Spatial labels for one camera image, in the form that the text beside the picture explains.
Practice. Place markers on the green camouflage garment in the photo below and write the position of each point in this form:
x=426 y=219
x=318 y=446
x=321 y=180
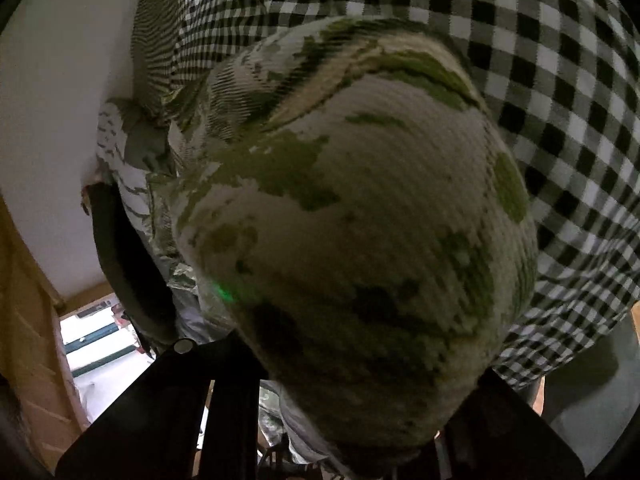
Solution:
x=375 y=210

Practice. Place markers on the dark curved frame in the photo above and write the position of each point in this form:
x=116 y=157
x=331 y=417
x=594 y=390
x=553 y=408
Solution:
x=130 y=270

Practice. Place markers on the brown wooden door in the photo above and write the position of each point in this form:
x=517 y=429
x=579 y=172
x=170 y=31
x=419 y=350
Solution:
x=35 y=360

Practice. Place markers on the white dash-print cloth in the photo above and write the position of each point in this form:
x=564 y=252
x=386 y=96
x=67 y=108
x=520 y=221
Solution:
x=112 y=160

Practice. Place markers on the bright window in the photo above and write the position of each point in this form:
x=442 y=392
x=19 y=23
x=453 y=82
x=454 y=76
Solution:
x=90 y=340

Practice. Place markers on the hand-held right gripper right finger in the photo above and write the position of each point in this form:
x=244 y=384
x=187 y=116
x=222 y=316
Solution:
x=500 y=435

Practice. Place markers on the black white checkered bedsheet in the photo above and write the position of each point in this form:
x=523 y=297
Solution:
x=550 y=60

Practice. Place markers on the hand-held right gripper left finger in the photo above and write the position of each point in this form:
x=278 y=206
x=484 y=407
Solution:
x=150 y=420

